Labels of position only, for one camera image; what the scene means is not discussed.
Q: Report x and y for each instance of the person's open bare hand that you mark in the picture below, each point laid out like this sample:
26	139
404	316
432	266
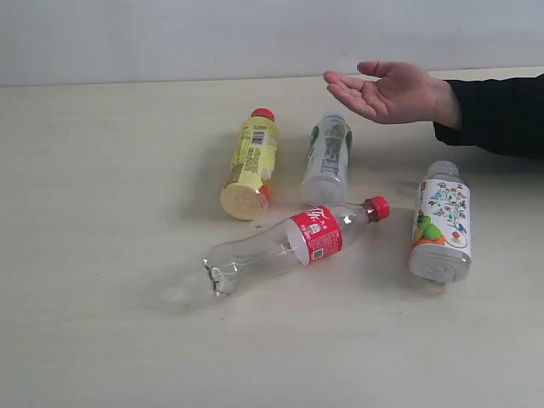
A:
400	93

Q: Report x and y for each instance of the clear cola bottle red label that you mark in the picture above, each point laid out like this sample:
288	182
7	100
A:
295	242

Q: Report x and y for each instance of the clear bottle green white label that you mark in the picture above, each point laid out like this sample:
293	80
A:
325	181

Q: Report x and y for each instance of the yellow bottle red cap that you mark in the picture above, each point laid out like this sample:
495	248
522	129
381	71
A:
246	194

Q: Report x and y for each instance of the clear bottle floral label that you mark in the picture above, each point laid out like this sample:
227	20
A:
441	243

